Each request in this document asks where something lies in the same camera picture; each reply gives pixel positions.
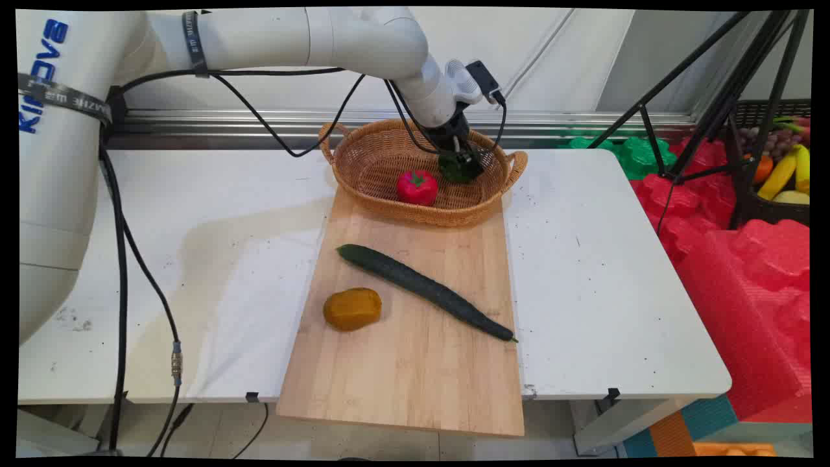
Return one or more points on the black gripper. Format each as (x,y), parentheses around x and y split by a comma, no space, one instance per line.
(449,133)

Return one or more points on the teal and orange box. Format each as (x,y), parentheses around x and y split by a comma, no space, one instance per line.
(674,428)

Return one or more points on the orange toy fruit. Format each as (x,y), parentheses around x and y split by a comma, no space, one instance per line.
(762,168)

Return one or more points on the orange plastic tray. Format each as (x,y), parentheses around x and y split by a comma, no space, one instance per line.
(733,449)

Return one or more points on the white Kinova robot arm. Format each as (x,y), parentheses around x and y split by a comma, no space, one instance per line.
(259,39)

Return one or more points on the long dark green cucumber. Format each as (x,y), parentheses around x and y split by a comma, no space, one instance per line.
(421,287)

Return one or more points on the yellow toy banana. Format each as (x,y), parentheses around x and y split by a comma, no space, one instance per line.
(778,175)
(803,167)

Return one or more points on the black tripod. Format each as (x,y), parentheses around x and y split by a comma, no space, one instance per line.
(733,84)

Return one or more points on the black fruit crate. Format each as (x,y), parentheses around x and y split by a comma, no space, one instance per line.
(768,211)

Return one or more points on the wooden cutting board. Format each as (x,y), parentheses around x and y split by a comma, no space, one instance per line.
(402,363)

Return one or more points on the pale yellow toy fruit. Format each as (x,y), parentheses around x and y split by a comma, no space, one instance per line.
(792,197)

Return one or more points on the green toy bell pepper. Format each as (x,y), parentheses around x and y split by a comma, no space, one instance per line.
(454,170)

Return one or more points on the black table clip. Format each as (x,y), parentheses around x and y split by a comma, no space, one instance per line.
(613,393)
(252,396)

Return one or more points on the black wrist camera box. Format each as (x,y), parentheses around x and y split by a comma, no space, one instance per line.
(483,79)

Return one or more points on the red foam mat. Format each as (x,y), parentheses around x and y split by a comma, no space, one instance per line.
(681,201)
(752,311)

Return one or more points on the red toy tomato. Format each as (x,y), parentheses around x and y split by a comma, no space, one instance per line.
(417,188)

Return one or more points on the metal wall rail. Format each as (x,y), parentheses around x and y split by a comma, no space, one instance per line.
(259,123)

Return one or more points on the brown toy potato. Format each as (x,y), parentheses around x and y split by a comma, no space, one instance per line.
(352,309)

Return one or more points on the purple toy grapes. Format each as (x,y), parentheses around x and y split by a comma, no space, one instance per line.
(771,141)

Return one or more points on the green foam mat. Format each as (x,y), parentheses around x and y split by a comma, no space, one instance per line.
(639,155)

